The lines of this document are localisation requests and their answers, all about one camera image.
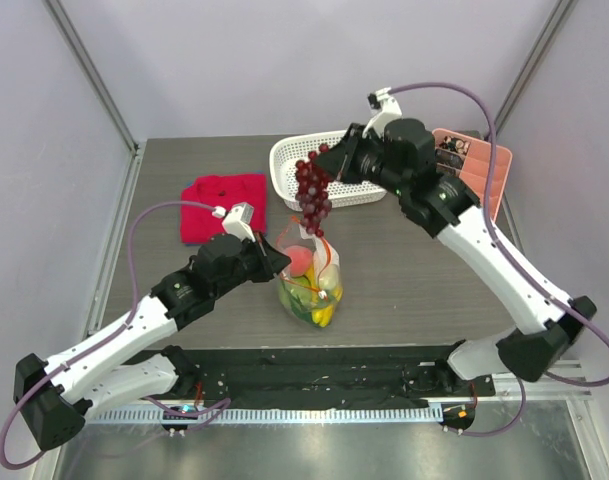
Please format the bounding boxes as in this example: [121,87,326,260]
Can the purple fake grape bunch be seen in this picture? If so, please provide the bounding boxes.
[295,143,332,238]

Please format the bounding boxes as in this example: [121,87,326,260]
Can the pink divided organizer tray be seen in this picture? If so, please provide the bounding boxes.
[432,128,513,220]

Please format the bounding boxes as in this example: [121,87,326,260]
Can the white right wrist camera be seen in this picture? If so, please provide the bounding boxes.
[364,87,402,137]

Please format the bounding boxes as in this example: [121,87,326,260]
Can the white perforated plastic basket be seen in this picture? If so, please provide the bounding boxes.
[269,130,387,211]

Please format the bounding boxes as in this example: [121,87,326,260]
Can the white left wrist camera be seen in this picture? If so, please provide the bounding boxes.
[222,202,255,241]

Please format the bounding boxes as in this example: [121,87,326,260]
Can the yellow fake banana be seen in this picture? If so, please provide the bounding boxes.
[304,267,344,328]

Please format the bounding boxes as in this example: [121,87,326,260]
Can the pink fake peach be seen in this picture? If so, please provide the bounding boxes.
[284,245,313,277]

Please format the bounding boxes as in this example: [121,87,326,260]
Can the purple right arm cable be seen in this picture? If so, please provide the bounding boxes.
[391,82,609,437]

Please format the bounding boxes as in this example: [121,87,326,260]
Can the red folded cloth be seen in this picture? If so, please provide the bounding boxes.
[179,172,267,245]

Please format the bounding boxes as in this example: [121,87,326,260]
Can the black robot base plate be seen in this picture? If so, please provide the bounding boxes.
[138,344,495,409]

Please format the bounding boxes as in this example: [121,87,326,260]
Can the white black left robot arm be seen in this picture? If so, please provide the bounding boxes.
[13,234,290,451]

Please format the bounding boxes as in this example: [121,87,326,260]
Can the green fake leafy vegetable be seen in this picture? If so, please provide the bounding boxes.
[278,281,316,324]

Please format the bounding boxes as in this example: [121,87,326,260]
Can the clear zip top bag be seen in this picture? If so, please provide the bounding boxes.
[276,216,344,329]

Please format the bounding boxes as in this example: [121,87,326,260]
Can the white slotted cable duct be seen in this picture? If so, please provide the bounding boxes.
[89,404,443,426]

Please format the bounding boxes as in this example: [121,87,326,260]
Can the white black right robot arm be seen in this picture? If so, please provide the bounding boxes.
[310,119,597,395]

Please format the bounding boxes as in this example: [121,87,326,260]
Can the white fake radish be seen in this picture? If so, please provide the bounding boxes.
[317,263,340,293]

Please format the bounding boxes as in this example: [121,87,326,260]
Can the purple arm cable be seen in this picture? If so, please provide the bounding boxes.
[0,200,235,471]
[391,82,609,437]

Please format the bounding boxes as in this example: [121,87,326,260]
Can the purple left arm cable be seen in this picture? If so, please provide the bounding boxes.
[0,200,235,471]

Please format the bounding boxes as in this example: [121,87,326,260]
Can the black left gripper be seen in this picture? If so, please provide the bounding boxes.
[213,230,291,298]

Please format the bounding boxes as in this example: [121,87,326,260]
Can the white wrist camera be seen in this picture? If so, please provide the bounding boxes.
[364,87,402,137]
[222,202,255,241]

